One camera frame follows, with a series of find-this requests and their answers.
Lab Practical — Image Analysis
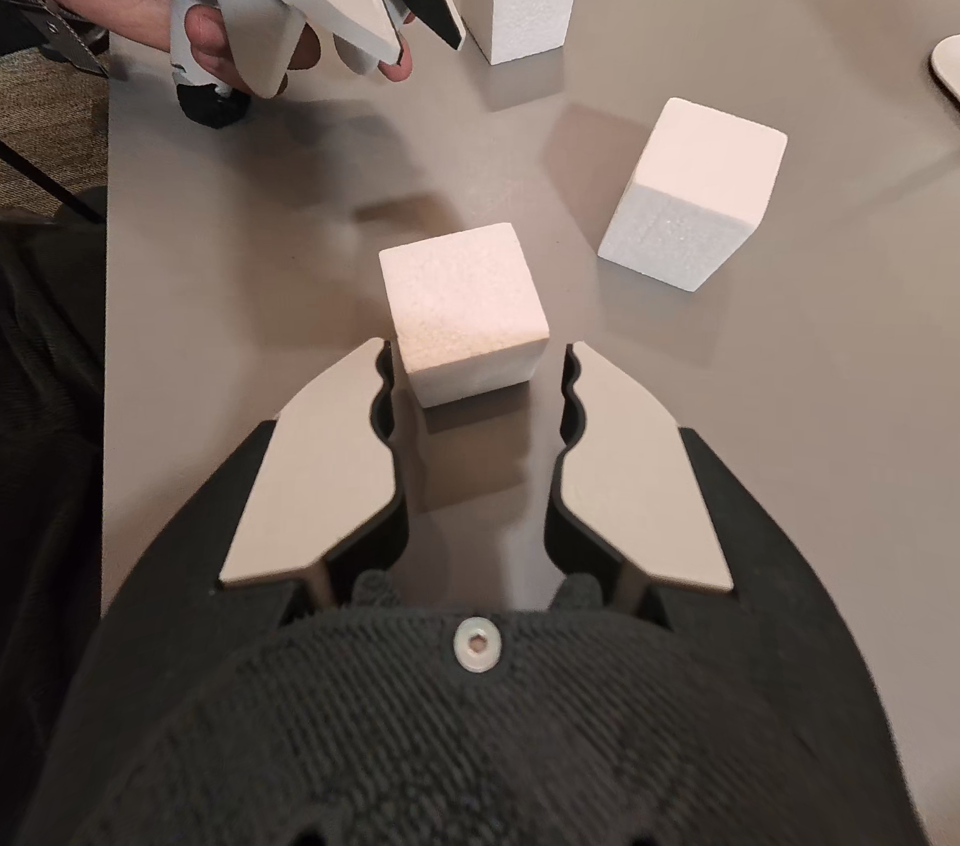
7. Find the person's dark clothing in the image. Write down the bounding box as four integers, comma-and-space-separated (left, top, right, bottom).
0, 186, 106, 846

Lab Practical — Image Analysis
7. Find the white board stand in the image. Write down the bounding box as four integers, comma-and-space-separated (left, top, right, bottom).
928, 34, 960, 99

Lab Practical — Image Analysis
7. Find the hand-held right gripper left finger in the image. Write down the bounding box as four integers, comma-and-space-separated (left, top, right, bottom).
217, 336, 411, 609

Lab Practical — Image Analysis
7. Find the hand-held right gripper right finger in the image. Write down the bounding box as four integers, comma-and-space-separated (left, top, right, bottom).
543, 341, 736, 615

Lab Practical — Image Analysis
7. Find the metal frame bracket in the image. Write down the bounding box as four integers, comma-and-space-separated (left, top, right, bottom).
0, 0, 111, 76

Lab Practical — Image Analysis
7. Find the grey desk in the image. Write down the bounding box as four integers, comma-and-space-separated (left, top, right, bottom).
99, 0, 960, 846

